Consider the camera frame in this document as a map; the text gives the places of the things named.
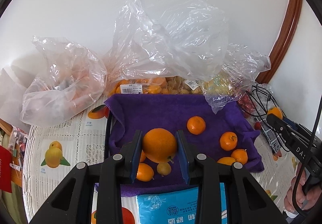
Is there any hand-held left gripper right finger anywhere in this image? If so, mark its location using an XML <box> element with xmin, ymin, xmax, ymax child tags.
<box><xmin>175</xmin><ymin>130</ymin><xmax>287</xmax><ymax>224</ymax></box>

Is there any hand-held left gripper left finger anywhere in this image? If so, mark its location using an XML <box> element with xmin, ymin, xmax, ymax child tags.
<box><xmin>29</xmin><ymin>130</ymin><xmax>144</xmax><ymax>224</ymax></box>

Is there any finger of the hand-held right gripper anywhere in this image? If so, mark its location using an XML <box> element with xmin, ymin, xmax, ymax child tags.
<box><xmin>282</xmin><ymin>118</ymin><xmax>301</xmax><ymax>131</ymax></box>
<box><xmin>266</xmin><ymin>114</ymin><xmax>292</xmax><ymax>144</ymax></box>

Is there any oval orange kumquat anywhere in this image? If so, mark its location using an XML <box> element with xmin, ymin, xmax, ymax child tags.
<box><xmin>136</xmin><ymin>163</ymin><xmax>154</xmax><ymax>182</ymax></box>

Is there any small yellow fruit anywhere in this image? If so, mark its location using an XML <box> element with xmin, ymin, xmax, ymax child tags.
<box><xmin>157</xmin><ymin>162</ymin><xmax>172</xmax><ymax>177</ymax></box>

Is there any person's right hand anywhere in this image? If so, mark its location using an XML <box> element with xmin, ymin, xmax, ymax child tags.
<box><xmin>284</xmin><ymin>166</ymin><xmax>319</xmax><ymax>214</ymax></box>

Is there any checkered cloth pack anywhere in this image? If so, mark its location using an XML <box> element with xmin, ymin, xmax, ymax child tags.
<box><xmin>260</xmin><ymin>123</ymin><xmax>285</xmax><ymax>154</ymax></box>

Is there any bag of red fruit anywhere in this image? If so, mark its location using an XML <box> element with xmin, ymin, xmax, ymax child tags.
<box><xmin>238</xmin><ymin>95</ymin><xmax>256</xmax><ymax>116</ymax></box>

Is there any blue tissue pack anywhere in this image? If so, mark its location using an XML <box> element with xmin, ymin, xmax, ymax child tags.
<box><xmin>136</xmin><ymin>182</ymin><xmax>228</xmax><ymax>224</ymax></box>

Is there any purple towel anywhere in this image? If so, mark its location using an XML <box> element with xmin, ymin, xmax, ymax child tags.
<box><xmin>104</xmin><ymin>93</ymin><xmax>264</xmax><ymax>197</ymax></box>

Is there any fruit-printed tablecloth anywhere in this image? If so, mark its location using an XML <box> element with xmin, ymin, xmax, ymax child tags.
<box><xmin>21</xmin><ymin>93</ymin><xmax>302</xmax><ymax>224</ymax></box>

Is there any clear bag of yellow fruit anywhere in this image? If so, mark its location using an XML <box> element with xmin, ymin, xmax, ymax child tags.
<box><xmin>201</xmin><ymin>43</ymin><xmax>271</xmax><ymax>114</ymax></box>

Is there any bag of small tan fruit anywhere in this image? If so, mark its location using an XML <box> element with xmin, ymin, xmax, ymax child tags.
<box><xmin>165</xmin><ymin>76</ymin><xmax>203</xmax><ymax>95</ymax></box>

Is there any crumpled clear plastic bag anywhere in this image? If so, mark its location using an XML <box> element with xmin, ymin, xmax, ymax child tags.
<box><xmin>21</xmin><ymin>35</ymin><xmax>108</xmax><ymax>127</ymax></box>

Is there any large clear plastic bag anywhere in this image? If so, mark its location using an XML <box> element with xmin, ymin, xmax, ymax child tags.
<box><xmin>106</xmin><ymin>0</ymin><xmax>230</xmax><ymax>96</ymax></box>

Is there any red paper bag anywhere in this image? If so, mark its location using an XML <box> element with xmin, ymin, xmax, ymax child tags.
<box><xmin>0</xmin><ymin>146</ymin><xmax>13</xmax><ymax>193</ymax></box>

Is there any white plastic bag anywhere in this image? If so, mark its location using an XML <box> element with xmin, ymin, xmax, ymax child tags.
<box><xmin>0</xmin><ymin>63</ymin><xmax>34</xmax><ymax>124</ymax></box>

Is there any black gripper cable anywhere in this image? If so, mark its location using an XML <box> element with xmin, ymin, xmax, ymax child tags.
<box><xmin>292</xmin><ymin>97</ymin><xmax>322</xmax><ymax>216</ymax></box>

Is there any tangled black cable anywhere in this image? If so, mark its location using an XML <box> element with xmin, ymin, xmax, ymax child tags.
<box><xmin>245</xmin><ymin>83</ymin><xmax>290</xmax><ymax>154</ymax></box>

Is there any wooden door frame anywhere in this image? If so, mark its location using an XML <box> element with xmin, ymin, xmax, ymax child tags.
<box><xmin>254</xmin><ymin>0</ymin><xmax>303</xmax><ymax>84</ymax></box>

